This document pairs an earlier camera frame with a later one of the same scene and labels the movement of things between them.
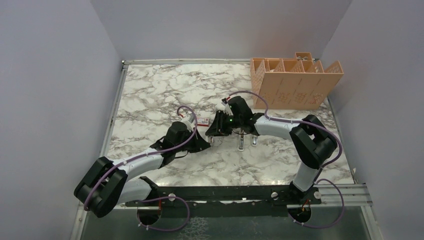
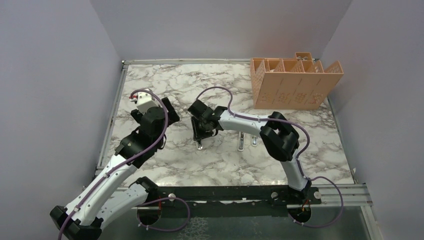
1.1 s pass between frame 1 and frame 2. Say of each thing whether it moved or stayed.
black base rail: stayed
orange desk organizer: stayed
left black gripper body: moved
